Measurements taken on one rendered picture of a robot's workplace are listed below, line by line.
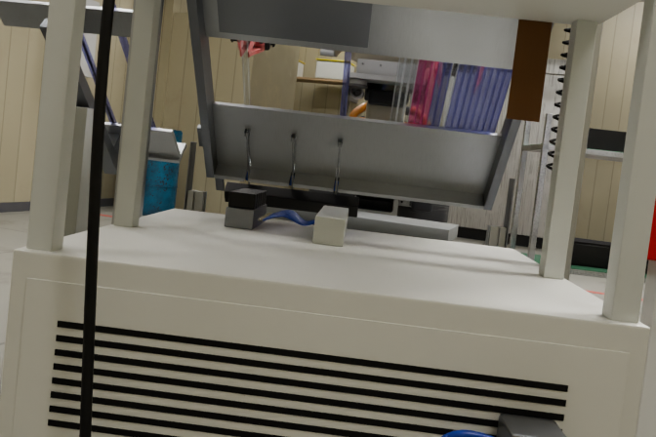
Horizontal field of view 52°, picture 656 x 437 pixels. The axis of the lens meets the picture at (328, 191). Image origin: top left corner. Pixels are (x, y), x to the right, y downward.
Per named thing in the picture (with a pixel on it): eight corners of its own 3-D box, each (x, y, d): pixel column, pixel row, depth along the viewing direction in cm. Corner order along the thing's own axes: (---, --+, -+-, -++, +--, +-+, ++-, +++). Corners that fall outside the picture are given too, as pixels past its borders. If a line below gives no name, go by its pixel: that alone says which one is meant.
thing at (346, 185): (214, 178, 167) (221, 158, 172) (482, 210, 164) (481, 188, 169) (214, 175, 166) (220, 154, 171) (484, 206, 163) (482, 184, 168)
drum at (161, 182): (138, 208, 713) (146, 126, 708) (184, 215, 697) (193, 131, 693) (106, 210, 660) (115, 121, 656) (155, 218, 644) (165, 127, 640)
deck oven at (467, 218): (567, 244, 877) (590, 78, 866) (572, 254, 755) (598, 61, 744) (439, 225, 925) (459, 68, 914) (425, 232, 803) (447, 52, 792)
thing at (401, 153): (216, 167, 168) (219, 158, 170) (483, 198, 165) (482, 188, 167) (210, 107, 154) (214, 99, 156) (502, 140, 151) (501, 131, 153)
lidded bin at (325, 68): (353, 84, 960) (355, 64, 959) (346, 80, 923) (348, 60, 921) (321, 81, 974) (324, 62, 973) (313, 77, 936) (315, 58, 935)
